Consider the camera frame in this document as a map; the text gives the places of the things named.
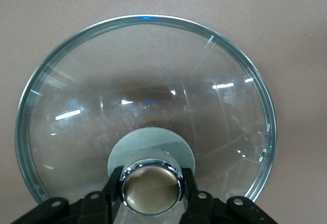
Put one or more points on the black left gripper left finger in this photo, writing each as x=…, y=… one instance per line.
x=97, y=208

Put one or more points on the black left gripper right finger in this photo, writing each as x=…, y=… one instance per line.
x=204, y=208

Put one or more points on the glass pot lid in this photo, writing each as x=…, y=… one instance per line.
x=153, y=68

